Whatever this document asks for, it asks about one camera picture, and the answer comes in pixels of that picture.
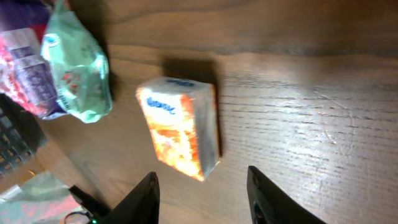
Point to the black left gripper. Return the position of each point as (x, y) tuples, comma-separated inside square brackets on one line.
[(92, 209)]

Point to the teal snack packet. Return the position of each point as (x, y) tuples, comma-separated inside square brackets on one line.
[(78, 65)]

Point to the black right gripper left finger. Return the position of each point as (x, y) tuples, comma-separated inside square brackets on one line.
[(140, 206)]

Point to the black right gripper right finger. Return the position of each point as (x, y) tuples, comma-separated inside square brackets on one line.
[(271, 205)]

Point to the orange tissue pack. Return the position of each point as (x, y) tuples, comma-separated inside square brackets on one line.
[(182, 118)]

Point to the orange red snack wrapper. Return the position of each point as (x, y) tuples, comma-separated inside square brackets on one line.
[(44, 199)]

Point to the grey plastic mesh basket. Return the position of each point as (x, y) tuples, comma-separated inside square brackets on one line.
[(21, 136)]

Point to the red purple snack bag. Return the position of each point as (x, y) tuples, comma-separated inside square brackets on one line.
[(25, 75)]

